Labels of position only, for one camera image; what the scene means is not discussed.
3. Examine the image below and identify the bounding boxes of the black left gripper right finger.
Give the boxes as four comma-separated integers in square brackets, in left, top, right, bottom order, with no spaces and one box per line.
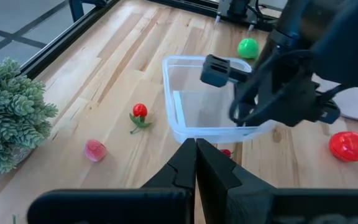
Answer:
[196,138,358,224]

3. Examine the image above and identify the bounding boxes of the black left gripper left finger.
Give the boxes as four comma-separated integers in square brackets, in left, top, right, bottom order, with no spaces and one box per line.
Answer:
[26,138,197,224]

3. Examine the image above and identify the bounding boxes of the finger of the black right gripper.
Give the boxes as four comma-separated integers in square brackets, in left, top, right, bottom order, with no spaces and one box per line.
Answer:
[316,98,342,125]
[200,54,257,127]

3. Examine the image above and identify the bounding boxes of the clear plastic tupperware container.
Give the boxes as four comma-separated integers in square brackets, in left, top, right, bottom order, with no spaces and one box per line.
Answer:
[162,55,278,144]

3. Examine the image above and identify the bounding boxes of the red toy tomato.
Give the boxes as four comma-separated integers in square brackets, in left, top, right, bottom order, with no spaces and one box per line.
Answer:
[328,131,358,163]

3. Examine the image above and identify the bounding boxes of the smooth green toy apple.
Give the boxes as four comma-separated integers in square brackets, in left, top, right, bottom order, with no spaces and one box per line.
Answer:
[237,37,260,60]

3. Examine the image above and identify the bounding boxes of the red toy strawberry with leaves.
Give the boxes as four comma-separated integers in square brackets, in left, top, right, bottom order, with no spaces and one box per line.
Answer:
[129,103,152,135]

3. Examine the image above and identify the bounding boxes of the beige folded towel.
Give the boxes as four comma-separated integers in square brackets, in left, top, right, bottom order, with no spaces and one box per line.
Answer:
[311,73,358,123]

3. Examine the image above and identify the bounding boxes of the green succulent plant in pot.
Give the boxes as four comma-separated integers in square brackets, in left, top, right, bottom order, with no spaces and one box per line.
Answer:
[0,53,59,184]

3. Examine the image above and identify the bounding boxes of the black aluminium table frame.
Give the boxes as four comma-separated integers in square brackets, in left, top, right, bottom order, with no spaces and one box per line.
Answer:
[19,0,281,80]

